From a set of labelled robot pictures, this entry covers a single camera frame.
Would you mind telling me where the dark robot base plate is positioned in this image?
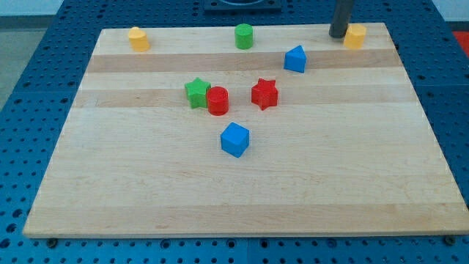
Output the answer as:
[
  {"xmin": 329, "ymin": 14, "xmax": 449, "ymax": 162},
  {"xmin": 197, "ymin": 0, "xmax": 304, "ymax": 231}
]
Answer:
[{"xmin": 203, "ymin": 0, "xmax": 282, "ymax": 11}]

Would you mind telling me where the wooden board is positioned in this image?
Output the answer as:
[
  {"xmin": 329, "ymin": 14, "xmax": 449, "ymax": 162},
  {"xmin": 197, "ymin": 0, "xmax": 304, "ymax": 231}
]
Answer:
[{"xmin": 23, "ymin": 23, "xmax": 468, "ymax": 238}]

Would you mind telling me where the green cylinder block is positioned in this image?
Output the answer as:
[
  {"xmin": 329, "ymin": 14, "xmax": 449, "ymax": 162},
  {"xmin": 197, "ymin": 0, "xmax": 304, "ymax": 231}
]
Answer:
[{"xmin": 234, "ymin": 23, "xmax": 254, "ymax": 50}]

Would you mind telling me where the red cylinder block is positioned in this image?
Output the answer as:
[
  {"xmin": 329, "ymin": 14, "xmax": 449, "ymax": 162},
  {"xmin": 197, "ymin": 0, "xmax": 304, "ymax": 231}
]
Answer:
[{"xmin": 206, "ymin": 87, "xmax": 229, "ymax": 116}]

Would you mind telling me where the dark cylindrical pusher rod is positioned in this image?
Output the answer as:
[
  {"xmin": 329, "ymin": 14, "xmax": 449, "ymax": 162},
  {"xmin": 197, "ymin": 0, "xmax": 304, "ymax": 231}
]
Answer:
[{"xmin": 329, "ymin": 0, "xmax": 355, "ymax": 39}]

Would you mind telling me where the red star block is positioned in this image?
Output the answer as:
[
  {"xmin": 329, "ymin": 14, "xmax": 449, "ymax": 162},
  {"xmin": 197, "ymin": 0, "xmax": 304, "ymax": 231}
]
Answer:
[{"xmin": 251, "ymin": 78, "xmax": 278, "ymax": 111}]

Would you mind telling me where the green star block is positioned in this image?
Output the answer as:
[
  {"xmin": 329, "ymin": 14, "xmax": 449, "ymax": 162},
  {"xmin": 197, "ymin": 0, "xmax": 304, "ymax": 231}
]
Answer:
[{"xmin": 185, "ymin": 78, "xmax": 211, "ymax": 109}]

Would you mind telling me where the yellow heart block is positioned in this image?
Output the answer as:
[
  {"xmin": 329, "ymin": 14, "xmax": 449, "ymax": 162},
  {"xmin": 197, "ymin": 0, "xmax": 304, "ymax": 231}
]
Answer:
[{"xmin": 128, "ymin": 26, "xmax": 151, "ymax": 52}]

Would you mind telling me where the blue triangular prism block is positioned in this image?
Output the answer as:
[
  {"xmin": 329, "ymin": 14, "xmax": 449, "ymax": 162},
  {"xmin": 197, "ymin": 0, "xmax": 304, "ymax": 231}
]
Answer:
[{"xmin": 284, "ymin": 45, "xmax": 307, "ymax": 73}]

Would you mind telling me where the yellow hexagon block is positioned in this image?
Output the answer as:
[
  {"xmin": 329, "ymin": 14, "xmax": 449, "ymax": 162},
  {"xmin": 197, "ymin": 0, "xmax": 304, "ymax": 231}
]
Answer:
[{"xmin": 343, "ymin": 23, "xmax": 367, "ymax": 49}]

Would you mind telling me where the blue cube block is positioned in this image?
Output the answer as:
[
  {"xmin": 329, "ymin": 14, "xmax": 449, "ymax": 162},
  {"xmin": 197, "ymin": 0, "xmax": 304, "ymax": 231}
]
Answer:
[{"xmin": 221, "ymin": 122, "xmax": 250, "ymax": 158}]

